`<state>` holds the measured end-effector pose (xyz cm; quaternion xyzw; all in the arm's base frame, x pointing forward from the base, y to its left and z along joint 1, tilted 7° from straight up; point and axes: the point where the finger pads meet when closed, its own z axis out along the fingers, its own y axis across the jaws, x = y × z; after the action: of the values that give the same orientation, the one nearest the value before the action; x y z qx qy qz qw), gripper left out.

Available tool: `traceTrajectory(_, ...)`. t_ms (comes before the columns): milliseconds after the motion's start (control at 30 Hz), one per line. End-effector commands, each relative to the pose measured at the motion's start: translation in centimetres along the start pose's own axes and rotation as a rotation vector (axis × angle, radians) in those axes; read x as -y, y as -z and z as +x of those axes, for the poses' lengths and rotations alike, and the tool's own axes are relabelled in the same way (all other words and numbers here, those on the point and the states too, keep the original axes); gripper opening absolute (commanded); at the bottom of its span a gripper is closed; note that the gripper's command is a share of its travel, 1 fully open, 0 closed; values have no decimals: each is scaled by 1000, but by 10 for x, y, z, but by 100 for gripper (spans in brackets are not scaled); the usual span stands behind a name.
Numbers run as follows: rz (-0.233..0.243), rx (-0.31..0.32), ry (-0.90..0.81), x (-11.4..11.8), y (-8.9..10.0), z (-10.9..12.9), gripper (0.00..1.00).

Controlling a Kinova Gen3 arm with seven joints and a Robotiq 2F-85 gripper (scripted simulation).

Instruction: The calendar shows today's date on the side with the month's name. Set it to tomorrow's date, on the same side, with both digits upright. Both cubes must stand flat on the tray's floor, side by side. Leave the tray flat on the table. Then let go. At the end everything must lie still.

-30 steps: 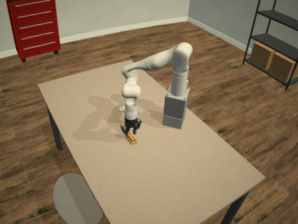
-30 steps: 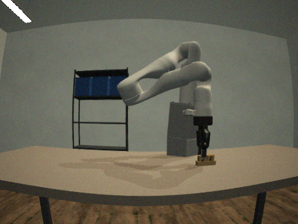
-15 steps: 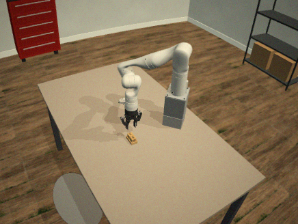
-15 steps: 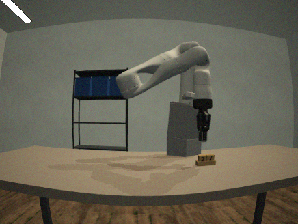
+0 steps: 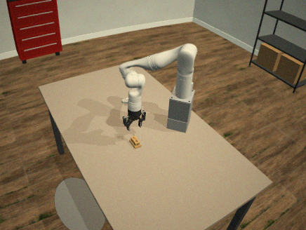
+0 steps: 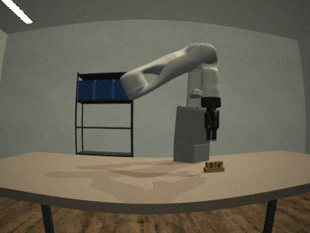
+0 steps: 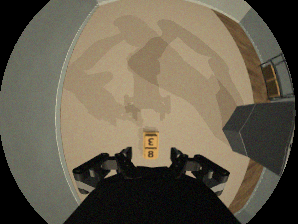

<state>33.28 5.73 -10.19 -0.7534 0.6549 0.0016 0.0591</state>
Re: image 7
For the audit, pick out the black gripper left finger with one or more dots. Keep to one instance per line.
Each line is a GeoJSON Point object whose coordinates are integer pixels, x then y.
{"type": "Point", "coordinates": [90, 173]}

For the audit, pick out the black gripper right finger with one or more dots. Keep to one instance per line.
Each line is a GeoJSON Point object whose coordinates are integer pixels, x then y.
{"type": "Point", "coordinates": [213, 175]}

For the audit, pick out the tan calendar cube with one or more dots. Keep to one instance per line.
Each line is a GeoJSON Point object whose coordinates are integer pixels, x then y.
{"type": "Point", "coordinates": [151, 140]}
{"type": "Point", "coordinates": [150, 152]}

